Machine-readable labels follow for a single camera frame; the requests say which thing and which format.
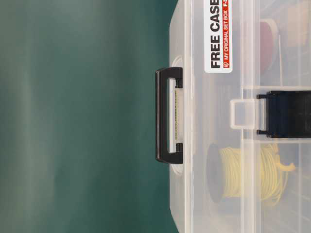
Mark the translucent plastic tool box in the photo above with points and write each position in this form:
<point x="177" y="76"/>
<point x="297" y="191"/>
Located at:
<point x="223" y="109"/>

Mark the black tool box latch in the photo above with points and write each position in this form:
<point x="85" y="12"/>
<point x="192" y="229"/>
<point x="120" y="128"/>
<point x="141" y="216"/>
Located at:
<point x="288" y="114"/>

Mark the white free case label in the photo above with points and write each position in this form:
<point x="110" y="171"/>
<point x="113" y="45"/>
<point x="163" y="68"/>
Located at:
<point x="218" y="55"/>

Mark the red tape roll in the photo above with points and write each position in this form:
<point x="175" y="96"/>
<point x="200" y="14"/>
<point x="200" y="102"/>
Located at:
<point x="268" y="44"/>

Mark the black tool box carry handle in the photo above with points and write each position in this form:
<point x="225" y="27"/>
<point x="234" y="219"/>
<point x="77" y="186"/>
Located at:
<point x="161" y="99"/>

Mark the yellow wire spool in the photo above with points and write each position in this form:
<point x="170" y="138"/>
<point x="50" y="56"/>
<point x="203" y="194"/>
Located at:
<point x="236" y="172"/>

